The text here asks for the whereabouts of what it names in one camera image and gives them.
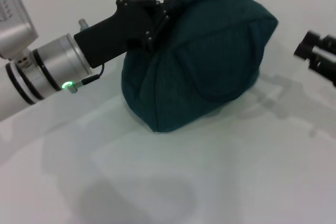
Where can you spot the dark teal fabric lunch bag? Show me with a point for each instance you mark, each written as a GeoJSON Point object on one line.
{"type": "Point", "coordinates": [199, 64]}

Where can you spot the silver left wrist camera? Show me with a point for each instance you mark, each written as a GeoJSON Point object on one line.
{"type": "Point", "coordinates": [13, 22]}

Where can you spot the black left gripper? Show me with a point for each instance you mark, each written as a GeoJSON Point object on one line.
{"type": "Point", "coordinates": [113, 35]}

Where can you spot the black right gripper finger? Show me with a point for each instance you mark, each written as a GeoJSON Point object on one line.
{"type": "Point", "coordinates": [308, 47]}

